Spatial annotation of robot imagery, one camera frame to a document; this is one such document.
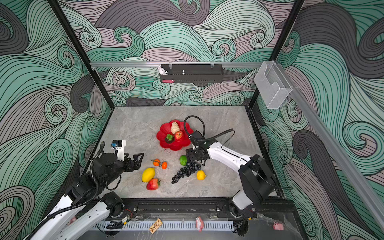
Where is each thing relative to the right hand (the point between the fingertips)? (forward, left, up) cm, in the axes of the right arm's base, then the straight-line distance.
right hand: (192, 156), depth 87 cm
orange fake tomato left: (-3, +22, -3) cm, 22 cm away
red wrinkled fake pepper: (+14, +9, 0) cm, 17 cm away
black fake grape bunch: (-6, +1, -2) cm, 7 cm away
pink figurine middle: (-33, -3, +1) cm, 33 cm away
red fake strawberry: (-16, +21, -1) cm, 26 cm away
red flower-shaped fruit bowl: (+10, +9, -5) cm, 15 cm away
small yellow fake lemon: (-10, -5, -1) cm, 12 cm away
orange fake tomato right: (-4, +17, -3) cm, 18 cm away
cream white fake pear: (+21, +12, 0) cm, 24 cm away
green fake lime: (-2, +6, -1) cm, 6 cm away
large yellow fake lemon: (-11, +25, -1) cm, 27 cm away
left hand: (-6, +27, +16) cm, 32 cm away
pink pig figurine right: (-33, -40, -3) cm, 52 cm away
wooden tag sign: (-33, +16, -3) cm, 37 cm away
